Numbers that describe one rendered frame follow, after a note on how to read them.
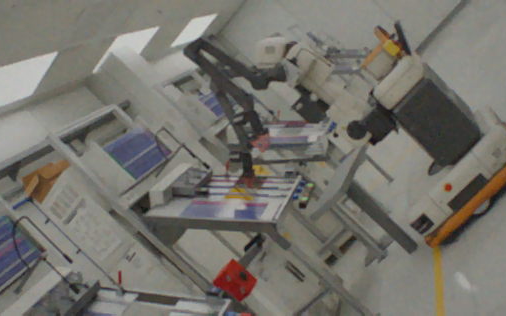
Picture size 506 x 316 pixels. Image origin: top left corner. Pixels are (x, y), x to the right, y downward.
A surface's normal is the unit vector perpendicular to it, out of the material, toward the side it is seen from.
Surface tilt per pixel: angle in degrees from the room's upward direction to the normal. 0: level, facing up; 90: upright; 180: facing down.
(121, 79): 90
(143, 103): 90
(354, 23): 90
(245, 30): 90
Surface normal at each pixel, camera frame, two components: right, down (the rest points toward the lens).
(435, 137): -0.25, 0.29
